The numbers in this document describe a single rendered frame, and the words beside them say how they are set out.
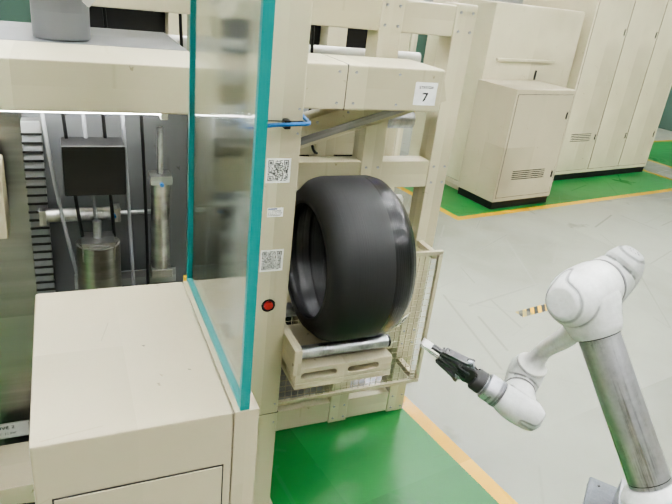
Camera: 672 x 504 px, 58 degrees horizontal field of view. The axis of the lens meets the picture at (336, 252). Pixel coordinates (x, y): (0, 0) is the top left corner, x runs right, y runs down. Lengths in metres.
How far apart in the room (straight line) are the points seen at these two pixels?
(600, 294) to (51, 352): 1.23
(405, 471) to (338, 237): 1.49
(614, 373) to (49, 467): 1.23
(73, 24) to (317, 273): 1.17
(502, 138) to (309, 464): 4.37
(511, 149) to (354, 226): 4.82
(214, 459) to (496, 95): 5.67
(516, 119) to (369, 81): 4.43
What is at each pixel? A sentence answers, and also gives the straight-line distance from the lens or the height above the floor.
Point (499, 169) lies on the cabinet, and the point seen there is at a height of 0.44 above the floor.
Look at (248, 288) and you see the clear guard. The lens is 1.07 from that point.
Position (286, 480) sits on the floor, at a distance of 2.89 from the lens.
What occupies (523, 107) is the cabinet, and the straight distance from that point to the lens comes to 6.51.
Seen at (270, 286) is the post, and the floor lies 1.13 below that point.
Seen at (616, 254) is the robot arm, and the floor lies 1.48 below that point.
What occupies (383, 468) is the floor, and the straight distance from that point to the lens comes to 3.02.
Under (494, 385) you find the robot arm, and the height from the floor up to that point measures 0.93.
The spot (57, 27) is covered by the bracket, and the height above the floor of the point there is 1.83.
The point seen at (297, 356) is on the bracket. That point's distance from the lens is 1.98.
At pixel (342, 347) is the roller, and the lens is 2.09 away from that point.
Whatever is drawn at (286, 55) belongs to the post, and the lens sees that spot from 1.74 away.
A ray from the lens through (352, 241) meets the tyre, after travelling 1.82.
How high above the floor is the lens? 2.04
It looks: 24 degrees down
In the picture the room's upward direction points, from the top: 7 degrees clockwise
